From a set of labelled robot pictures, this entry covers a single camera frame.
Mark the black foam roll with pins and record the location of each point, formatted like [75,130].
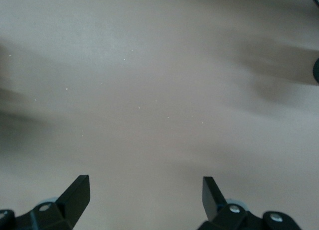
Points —
[316,70]

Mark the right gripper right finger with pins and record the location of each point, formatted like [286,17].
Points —
[213,202]

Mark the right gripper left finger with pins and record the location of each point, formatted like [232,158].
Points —
[74,200]

